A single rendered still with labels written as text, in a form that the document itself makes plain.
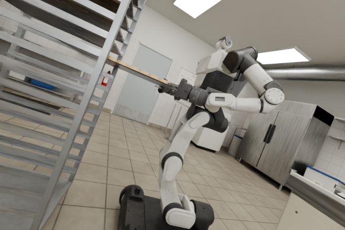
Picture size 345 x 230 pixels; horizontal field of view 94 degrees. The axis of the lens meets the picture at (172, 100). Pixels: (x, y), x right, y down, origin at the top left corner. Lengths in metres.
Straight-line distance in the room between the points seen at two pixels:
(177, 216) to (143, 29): 4.26
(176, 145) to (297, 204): 0.63
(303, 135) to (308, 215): 3.85
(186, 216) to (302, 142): 3.68
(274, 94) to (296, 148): 3.72
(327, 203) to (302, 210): 0.08
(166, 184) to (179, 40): 4.30
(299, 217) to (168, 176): 0.64
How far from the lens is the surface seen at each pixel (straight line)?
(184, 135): 1.05
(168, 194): 1.22
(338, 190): 1.05
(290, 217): 0.78
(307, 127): 4.59
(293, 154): 4.53
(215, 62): 1.02
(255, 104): 0.83
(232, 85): 1.09
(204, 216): 1.38
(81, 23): 0.88
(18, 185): 1.44
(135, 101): 4.63
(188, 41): 5.09
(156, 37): 4.77
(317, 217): 0.74
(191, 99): 0.81
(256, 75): 0.89
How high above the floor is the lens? 0.98
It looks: 1 degrees down
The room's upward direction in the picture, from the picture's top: 22 degrees clockwise
